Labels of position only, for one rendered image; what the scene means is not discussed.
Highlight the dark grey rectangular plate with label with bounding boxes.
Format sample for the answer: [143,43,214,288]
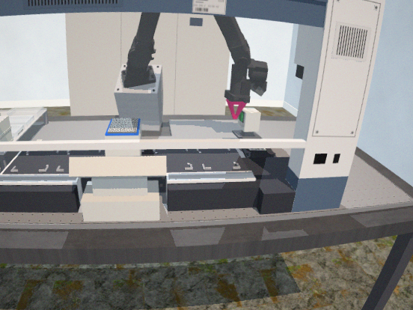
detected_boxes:
[242,148,276,158]

